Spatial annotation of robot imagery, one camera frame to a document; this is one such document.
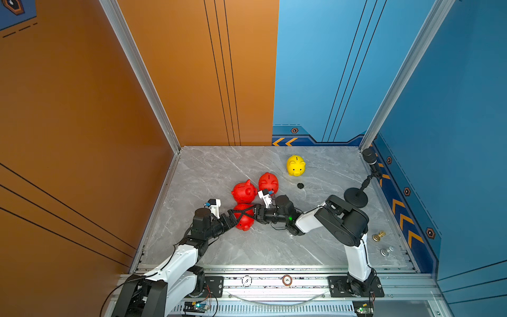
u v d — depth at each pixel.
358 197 0.97
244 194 0.90
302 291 0.74
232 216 0.76
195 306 0.71
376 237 0.85
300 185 1.02
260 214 0.79
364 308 0.71
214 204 0.80
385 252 0.81
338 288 0.73
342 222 0.52
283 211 0.75
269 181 0.94
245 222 0.83
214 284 0.74
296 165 1.02
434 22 0.72
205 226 0.69
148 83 0.89
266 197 0.86
